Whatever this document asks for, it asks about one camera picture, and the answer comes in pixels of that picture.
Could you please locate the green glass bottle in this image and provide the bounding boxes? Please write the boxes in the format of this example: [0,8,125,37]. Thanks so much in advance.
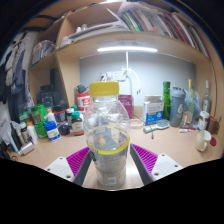
[162,80,172,121]

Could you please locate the clear bottle with tan stopper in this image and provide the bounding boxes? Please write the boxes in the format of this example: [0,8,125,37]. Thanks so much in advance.
[185,78,195,116]

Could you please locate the white bottle with blue lid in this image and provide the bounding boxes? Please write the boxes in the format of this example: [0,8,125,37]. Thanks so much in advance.
[44,120,61,142]

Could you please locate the light blue hairbrush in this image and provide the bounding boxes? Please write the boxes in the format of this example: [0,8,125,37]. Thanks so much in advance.
[143,119,170,134]

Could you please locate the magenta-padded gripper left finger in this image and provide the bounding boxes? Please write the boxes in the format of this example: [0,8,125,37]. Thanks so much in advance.
[44,146,94,187]

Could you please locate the white bottle with orange cap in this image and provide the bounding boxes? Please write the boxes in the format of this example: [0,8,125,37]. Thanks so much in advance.
[26,120,40,145]

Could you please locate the red and white canister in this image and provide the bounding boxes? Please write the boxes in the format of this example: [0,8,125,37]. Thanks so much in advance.
[75,83,92,113]

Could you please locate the white LED desk lamp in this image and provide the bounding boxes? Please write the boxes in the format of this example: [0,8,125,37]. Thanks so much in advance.
[97,45,159,98]

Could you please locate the white power strip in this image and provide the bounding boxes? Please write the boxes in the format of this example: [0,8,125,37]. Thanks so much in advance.
[100,70,127,83]

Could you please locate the brown mug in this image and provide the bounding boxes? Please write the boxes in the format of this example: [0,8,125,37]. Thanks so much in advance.
[206,115,222,135]

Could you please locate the clear glass bottle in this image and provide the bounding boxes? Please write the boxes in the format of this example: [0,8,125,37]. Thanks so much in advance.
[202,79,213,114]

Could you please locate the silver can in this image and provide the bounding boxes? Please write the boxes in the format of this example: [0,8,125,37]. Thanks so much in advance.
[18,141,35,156]

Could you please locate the white mug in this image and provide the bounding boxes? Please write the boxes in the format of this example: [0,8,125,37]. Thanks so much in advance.
[195,129,212,153]

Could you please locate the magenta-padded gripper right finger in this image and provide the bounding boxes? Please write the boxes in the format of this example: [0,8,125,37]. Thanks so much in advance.
[129,143,184,186]

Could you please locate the thin stirring spoon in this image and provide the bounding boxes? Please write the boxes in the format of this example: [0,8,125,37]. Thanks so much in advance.
[198,119,205,138]

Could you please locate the pink pen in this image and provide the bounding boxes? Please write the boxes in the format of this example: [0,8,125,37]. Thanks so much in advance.
[181,125,198,131]

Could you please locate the magenta box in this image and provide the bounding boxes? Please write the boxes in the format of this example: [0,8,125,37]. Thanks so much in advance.
[118,94,135,120]

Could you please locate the grey shaker bottle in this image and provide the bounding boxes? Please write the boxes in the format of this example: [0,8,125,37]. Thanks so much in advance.
[169,87,186,128]

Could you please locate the flat round red coaster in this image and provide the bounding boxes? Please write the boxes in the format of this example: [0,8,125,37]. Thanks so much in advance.
[209,136,218,148]

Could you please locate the green plastic container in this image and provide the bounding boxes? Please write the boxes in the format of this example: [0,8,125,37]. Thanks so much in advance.
[30,104,49,139]

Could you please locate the blue and white carton box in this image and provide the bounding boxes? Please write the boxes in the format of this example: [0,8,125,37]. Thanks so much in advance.
[142,95,165,126]

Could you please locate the hanging clothes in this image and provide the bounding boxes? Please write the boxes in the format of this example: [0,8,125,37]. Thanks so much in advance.
[0,31,34,108]

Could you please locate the dark jar with green lid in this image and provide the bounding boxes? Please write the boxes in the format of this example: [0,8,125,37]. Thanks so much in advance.
[70,111,85,136]

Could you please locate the jar with white lid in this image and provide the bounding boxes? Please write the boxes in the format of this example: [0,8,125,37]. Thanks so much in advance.
[198,110,210,131]

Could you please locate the clear bottle with yellow cap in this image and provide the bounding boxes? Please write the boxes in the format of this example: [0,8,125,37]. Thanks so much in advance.
[83,81,131,191]

